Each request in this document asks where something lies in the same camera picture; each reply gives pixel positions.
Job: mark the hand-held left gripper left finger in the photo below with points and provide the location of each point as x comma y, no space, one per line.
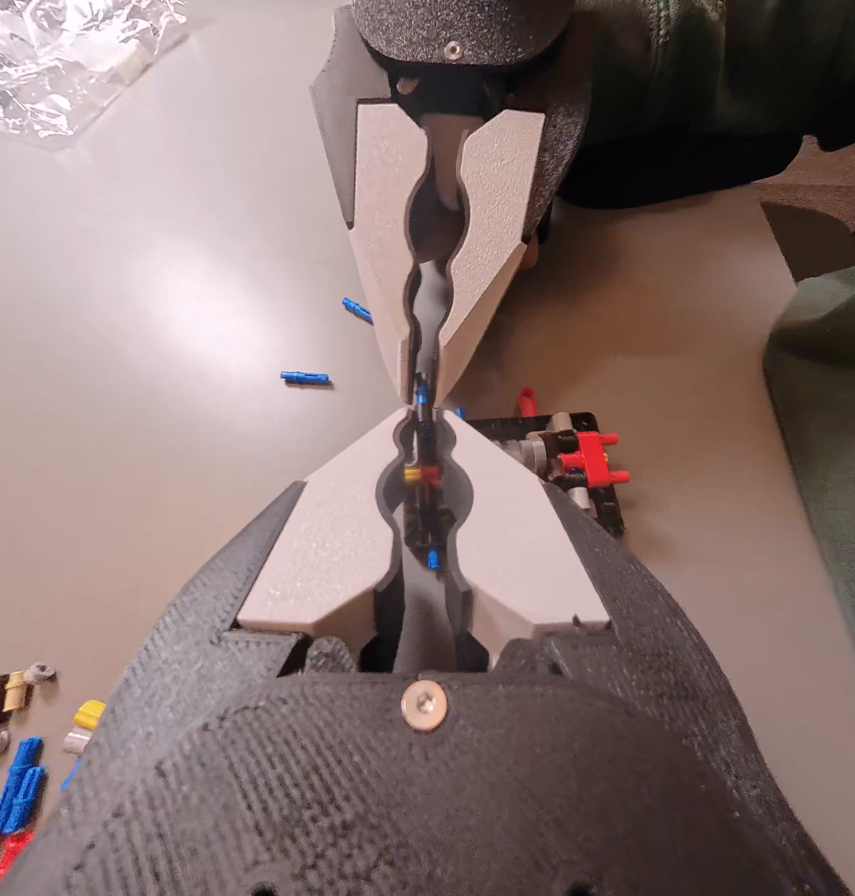
315,560

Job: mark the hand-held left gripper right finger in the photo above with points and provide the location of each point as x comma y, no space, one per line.
532,560

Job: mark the pile of lego pieces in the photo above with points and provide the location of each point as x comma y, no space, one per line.
21,791

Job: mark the person's right hand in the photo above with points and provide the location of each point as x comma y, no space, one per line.
529,255

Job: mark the crumpled clear plastic bag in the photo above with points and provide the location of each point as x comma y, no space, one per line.
49,56

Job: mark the brown angular object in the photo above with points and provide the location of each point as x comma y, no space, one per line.
819,231

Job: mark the black frame lego model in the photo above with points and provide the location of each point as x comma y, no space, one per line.
588,458

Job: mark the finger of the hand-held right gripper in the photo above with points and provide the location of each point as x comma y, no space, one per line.
382,210
497,210

